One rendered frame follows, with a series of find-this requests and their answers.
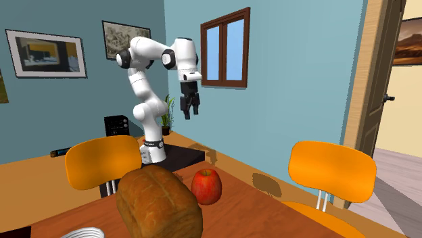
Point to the green wall picture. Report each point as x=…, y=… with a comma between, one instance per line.
x=3, y=87

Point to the brown landscape wall picture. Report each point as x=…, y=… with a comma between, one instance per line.
x=408, y=43

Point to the orange chair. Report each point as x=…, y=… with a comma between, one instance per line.
x=329, y=171
x=99, y=161

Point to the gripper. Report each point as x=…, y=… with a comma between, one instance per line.
x=188, y=88

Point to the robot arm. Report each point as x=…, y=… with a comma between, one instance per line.
x=147, y=92

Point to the black framed grey picture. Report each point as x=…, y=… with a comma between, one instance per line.
x=115, y=38

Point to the wooden door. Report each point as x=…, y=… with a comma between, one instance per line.
x=376, y=79

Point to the black box with knobs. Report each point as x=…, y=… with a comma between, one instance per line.
x=116, y=125

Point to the green potted plant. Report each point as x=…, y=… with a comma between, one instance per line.
x=167, y=118

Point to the brown framed window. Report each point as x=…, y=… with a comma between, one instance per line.
x=225, y=49

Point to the brown bread loaf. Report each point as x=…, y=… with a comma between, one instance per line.
x=158, y=204

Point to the white framed wall picture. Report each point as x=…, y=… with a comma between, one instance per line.
x=46, y=54

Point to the black robot stand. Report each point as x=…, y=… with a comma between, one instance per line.
x=179, y=157

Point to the red apple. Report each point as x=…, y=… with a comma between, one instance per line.
x=206, y=187

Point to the white ribbed dish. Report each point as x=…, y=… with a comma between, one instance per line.
x=84, y=233

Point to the black cylinder with blue band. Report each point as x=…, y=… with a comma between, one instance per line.
x=60, y=152

